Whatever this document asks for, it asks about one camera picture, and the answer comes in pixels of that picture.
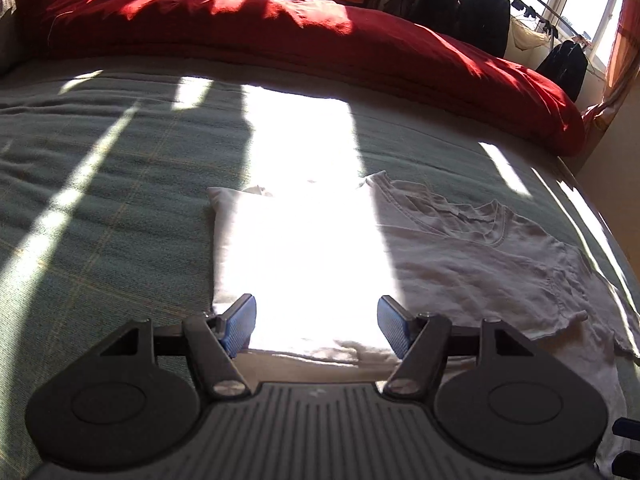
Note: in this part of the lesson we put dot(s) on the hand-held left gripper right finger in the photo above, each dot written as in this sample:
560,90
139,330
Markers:
395,327

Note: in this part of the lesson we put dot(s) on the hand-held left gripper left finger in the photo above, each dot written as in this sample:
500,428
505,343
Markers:
240,327

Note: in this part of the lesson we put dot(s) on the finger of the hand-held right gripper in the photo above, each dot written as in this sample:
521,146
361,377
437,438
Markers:
627,465
627,430

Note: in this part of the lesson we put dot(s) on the white printed t-shirt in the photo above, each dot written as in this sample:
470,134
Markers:
450,260

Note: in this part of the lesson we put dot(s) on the green plaid bed sheet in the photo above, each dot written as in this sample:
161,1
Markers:
100,185

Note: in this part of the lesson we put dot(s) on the red quilt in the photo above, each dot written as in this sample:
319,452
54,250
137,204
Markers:
300,40

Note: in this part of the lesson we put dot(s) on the black garment on hanger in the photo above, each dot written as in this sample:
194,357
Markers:
562,70

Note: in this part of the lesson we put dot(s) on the white hanging cloth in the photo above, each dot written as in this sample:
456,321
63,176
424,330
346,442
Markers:
527,35

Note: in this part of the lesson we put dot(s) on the black hanging jackets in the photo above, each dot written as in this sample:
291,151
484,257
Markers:
460,5

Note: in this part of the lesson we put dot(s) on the orange curtain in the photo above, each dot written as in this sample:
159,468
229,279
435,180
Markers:
620,70

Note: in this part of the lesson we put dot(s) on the grey-green pillow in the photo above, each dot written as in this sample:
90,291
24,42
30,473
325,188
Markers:
20,5

